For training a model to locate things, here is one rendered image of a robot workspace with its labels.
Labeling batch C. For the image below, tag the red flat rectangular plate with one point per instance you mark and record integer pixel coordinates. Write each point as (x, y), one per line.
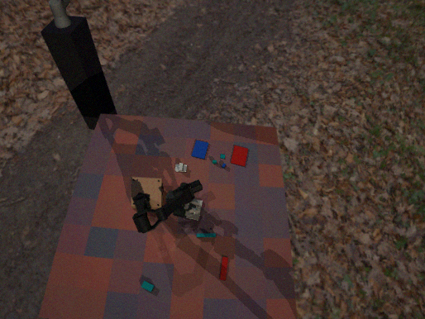
(239, 155)

